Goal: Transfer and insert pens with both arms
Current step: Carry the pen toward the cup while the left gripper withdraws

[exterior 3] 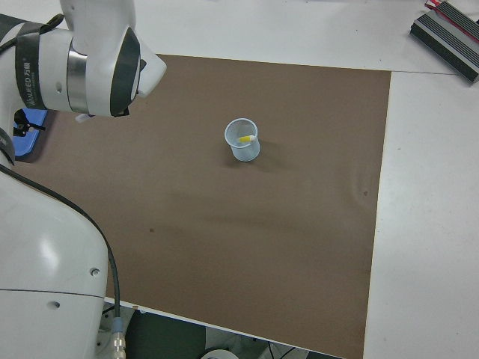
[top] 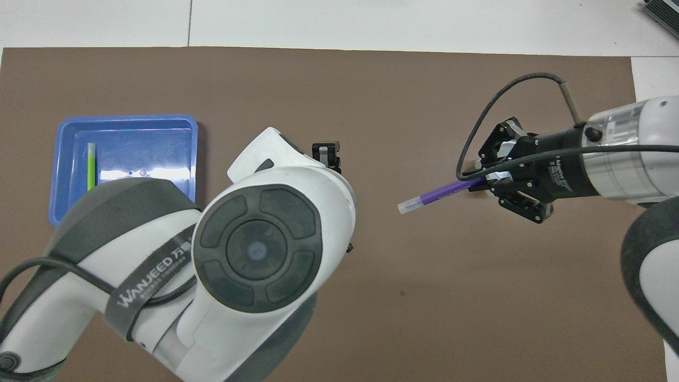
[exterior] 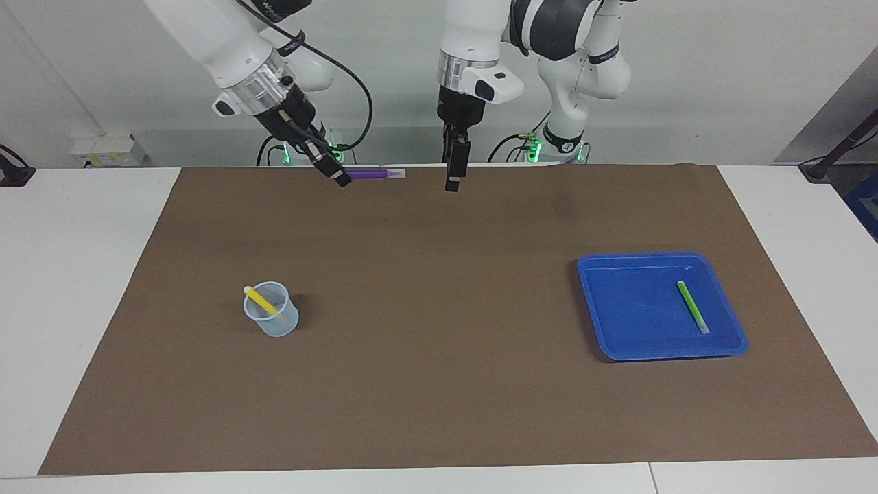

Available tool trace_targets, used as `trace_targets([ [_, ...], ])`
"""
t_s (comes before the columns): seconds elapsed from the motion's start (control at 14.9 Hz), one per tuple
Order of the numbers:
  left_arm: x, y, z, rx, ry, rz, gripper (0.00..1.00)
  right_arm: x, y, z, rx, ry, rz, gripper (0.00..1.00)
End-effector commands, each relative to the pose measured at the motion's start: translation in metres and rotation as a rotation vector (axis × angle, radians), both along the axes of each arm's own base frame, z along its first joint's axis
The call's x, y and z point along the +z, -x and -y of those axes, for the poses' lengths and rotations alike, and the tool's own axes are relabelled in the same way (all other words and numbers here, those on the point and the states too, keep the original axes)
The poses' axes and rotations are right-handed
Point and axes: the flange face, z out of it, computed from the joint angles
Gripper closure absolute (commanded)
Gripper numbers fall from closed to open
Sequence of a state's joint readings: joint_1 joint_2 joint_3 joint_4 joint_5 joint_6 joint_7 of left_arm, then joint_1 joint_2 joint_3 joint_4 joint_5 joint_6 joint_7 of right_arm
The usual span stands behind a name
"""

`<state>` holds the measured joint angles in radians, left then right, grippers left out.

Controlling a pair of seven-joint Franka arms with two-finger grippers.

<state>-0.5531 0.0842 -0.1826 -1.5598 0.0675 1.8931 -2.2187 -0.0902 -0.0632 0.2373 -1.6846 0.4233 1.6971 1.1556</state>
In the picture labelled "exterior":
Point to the translucent plastic cup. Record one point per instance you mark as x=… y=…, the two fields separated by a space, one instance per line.
x=281 y=326

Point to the purple marker pen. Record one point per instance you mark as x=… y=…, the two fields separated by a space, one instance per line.
x=374 y=175

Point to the white power strip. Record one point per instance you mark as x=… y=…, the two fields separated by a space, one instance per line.
x=103 y=151

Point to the blue storage box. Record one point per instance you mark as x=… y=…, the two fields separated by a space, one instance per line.
x=865 y=206

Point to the brown table mat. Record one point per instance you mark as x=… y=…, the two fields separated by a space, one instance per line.
x=439 y=384

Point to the black stand pole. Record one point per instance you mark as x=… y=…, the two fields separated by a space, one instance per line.
x=840 y=147

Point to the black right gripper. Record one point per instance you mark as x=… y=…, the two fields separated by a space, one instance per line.
x=288 y=116

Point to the black clamp mount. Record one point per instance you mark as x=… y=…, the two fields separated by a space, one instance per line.
x=14 y=175

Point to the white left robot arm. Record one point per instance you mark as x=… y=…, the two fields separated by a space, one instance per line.
x=583 y=68

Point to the green marker pen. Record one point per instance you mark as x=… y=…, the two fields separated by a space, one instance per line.
x=693 y=307

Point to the yellow marker pen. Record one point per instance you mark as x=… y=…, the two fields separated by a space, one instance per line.
x=260 y=300

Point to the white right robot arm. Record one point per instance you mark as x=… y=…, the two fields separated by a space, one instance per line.
x=219 y=41

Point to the blue plastic tray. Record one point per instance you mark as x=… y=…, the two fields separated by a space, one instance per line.
x=631 y=322

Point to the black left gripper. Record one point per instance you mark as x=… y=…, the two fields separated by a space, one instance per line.
x=461 y=110

